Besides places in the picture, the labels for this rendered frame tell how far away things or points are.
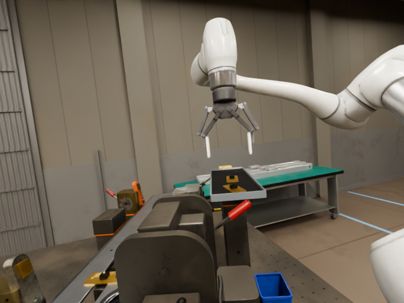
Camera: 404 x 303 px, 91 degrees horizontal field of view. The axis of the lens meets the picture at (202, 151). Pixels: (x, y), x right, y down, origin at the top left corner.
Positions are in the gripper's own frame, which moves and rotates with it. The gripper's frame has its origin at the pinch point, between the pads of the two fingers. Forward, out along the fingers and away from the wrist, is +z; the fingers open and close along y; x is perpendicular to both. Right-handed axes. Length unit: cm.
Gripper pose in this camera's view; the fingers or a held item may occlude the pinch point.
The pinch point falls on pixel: (229, 152)
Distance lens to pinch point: 65.9
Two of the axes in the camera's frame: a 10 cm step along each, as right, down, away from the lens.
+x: -1.2, 0.9, -9.9
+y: -9.9, 0.9, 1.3
